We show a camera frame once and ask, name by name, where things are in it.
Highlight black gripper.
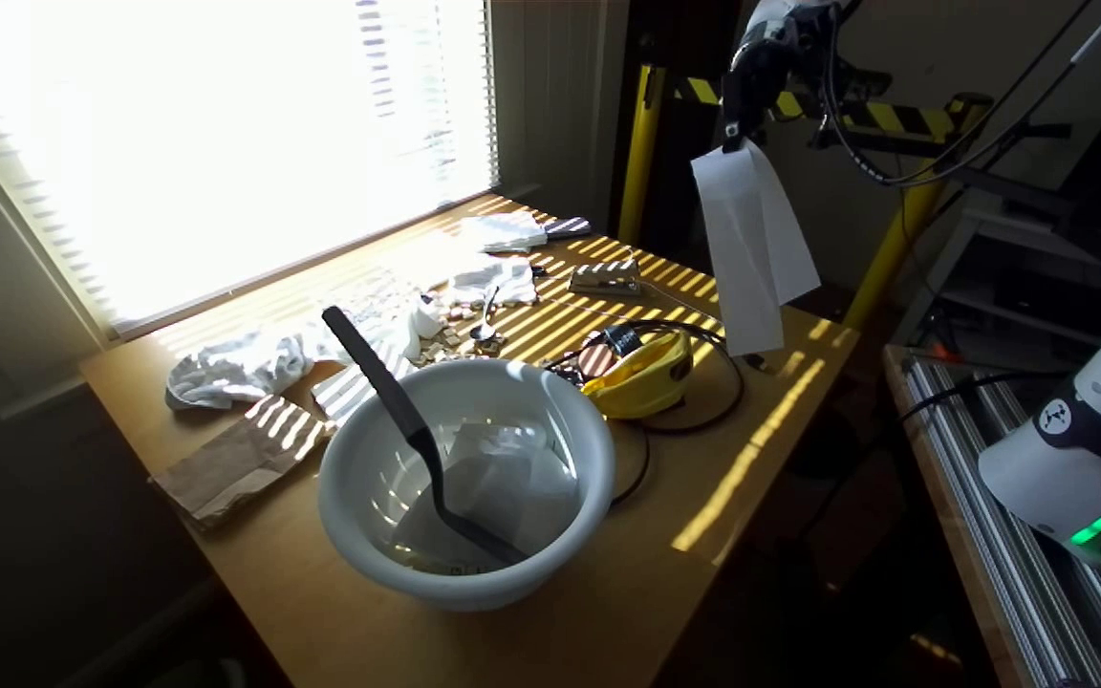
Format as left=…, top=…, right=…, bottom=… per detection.
left=714, top=5, right=834, bottom=155

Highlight yellow pole stand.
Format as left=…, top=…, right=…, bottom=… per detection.
left=844, top=93, right=1003, bottom=335
left=615, top=62, right=674, bottom=249

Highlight yellow black striped bar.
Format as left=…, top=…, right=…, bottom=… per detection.
left=681, top=74, right=1003, bottom=145

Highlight grey flat pad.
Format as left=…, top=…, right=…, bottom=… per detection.
left=539, top=211, right=595, bottom=246

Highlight folded white cloth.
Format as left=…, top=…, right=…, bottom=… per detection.
left=454, top=211, right=558, bottom=260

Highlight small dark gadget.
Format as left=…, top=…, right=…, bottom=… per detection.
left=546, top=321, right=644, bottom=391

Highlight small crumpled white cloth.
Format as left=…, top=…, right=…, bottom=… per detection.
left=445, top=253, right=539, bottom=312

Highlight grey equipment rack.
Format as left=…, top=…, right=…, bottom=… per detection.
left=927, top=74, right=1101, bottom=354

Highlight small white tube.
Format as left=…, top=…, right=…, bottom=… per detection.
left=406, top=293, right=451, bottom=344

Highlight crumpled white tissue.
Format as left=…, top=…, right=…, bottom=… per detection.
left=390, top=416, right=590, bottom=565

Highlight black spatula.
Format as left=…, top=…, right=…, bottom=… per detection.
left=318, top=300, right=532, bottom=569

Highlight white bowl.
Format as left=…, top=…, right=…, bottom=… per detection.
left=315, top=354, right=623, bottom=616

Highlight white window blinds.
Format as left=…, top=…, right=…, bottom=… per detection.
left=0, top=0, right=506, bottom=340

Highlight crumpled white sock cloth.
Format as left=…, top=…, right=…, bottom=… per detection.
left=160, top=323, right=327, bottom=421

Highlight brown paper napkin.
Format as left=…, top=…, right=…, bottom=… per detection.
left=146, top=391, right=333, bottom=528

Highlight black usb cable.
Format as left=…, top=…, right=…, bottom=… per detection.
left=599, top=316, right=755, bottom=504

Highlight aluminium rail frame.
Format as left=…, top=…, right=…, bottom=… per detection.
left=883, top=340, right=1101, bottom=688

